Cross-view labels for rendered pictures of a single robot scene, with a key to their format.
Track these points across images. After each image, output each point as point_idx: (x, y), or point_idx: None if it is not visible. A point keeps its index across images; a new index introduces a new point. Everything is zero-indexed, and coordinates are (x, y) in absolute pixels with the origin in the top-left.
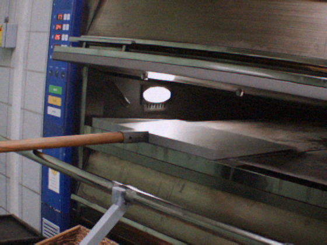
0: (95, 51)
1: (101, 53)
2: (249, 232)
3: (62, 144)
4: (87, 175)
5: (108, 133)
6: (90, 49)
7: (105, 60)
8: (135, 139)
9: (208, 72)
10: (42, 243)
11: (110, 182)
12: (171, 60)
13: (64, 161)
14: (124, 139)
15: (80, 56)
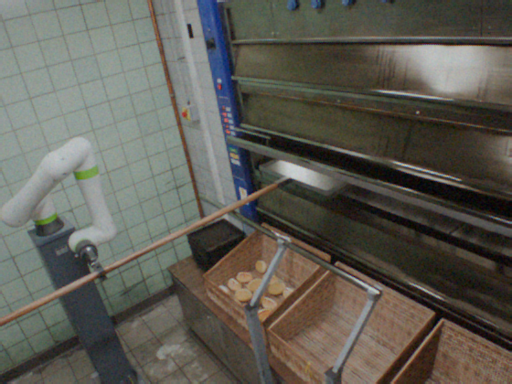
0: (251, 144)
1: (255, 145)
2: (345, 273)
3: (246, 202)
4: (263, 230)
5: (270, 186)
6: (249, 142)
7: (259, 150)
8: (284, 184)
9: (314, 167)
10: (245, 240)
11: (275, 236)
12: (294, 157)
13: (250, 219)
14: (278, 186)
15: (243, 144)
